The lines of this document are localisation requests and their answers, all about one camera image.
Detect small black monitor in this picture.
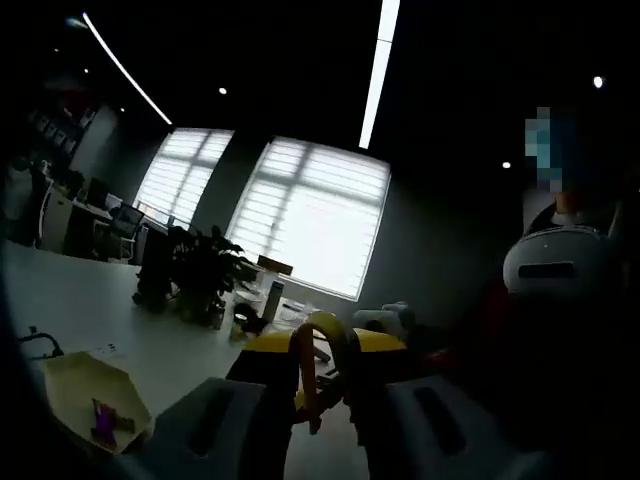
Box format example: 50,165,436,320
84,177,109,206

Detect beige hexagonal container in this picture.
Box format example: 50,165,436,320
42,349,154,456

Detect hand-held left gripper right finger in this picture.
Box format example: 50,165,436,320
347,328,551,480

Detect large green potted plant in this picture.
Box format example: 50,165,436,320
132,224,256,321

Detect curved ceiling light strip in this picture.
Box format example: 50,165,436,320
82,12,174,126

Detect purple candy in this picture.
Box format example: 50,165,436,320
89,398,136,446

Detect yellow food tongs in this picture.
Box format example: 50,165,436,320
292,310,354,436

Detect brown cardboard box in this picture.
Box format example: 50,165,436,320
139,227,174,301

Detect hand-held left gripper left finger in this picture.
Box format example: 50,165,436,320
129,329,300,480

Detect person in red shirt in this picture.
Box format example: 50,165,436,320
419,189,640,451

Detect black table cable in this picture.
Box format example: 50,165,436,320
18,327,65,359

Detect white stand with tan top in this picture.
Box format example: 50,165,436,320
257,254,296,321

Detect metal shelf with white bins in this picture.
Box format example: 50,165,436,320
27,104,96,156

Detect grey mesh office chair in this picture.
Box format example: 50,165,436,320
107,203,146,261

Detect narrow window with blinds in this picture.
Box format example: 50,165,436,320
133,127,235,229

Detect wide window with blinds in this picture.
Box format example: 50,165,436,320
224,135,392,301

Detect straight ceiling light strip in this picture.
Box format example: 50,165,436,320
358,0,401,150

